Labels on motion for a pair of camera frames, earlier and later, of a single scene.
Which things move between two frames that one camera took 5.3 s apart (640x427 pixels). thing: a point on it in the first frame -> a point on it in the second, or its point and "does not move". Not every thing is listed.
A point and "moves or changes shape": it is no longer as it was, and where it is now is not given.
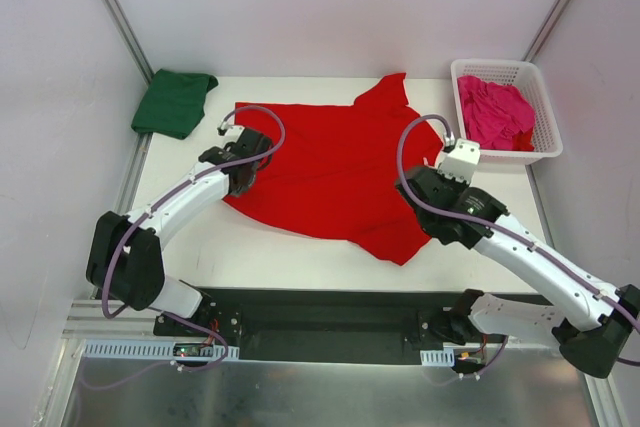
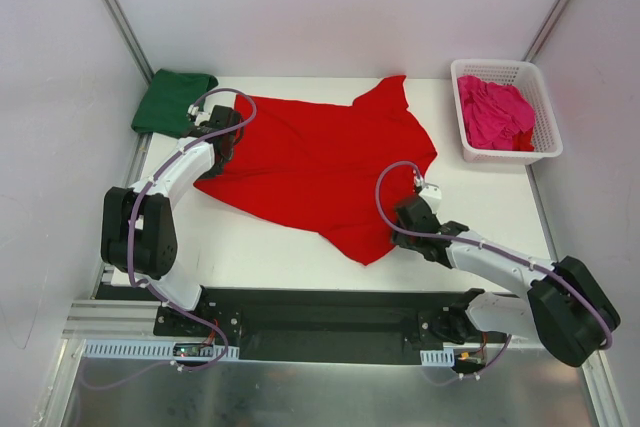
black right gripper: x=413 y=192 -> x=407 y=220
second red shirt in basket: x=522 y=141 does not move
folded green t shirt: x=173 y=103 does not move
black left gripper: x=245 y=179 -> x=228 y=134
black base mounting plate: x=322 y=325 does not move
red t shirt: x=334 y=173 moves or changes shape
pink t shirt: x=493 y=113 does not move
